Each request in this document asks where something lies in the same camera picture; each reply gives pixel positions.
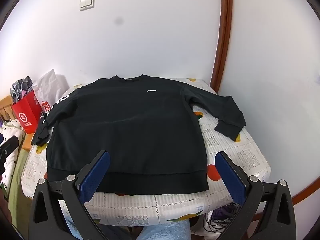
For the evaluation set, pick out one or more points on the white light switch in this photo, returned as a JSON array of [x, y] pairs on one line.
[[87, 3]]

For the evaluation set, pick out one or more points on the wooden bedside cabinet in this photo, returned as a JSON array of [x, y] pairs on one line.
[[28, 141]]

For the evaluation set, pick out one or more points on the red paper bag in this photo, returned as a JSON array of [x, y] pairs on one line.
[[26, 112]]

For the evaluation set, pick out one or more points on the white plastic bag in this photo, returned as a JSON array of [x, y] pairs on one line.
[[53, 85]]

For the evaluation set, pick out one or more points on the brown wooden door trim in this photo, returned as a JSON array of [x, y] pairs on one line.
[[223, 30]]

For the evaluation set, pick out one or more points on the white dotted cloth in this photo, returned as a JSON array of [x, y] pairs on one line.
[[10, 130]]

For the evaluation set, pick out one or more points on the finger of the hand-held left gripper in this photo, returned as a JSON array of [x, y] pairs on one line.
[[11, 142]]

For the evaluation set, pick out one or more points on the fruit print tablecloth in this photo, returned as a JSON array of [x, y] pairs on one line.
[[175, 205]]

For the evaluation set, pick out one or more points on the plaid cloth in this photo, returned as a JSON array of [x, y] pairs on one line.
[[21, 85]]

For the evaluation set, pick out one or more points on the wooden slatted headboard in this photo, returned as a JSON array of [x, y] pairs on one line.
[[5, 110]]

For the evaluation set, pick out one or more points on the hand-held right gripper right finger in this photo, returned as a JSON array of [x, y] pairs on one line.
[[231, 177]]

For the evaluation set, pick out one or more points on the brown wooden baseboard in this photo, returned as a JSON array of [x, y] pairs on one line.
[[307, 192]]

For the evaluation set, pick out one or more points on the black sweatshirt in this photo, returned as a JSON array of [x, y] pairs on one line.
[[125, 130]]

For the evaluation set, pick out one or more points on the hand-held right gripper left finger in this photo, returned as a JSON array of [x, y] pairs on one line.
[[96, 175]]

